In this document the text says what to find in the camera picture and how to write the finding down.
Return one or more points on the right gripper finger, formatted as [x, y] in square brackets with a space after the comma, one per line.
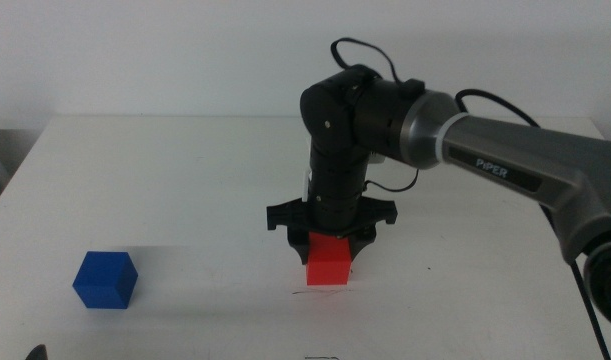
[299, 247]
[361, 242]

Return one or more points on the red cube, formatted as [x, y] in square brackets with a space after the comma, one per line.
[327, 260]

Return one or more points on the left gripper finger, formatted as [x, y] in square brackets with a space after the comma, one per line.
[37, 354]

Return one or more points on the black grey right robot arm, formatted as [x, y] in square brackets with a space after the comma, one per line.
[510, 150]

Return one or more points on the blue cube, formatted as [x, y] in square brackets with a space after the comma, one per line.
[105, 280]

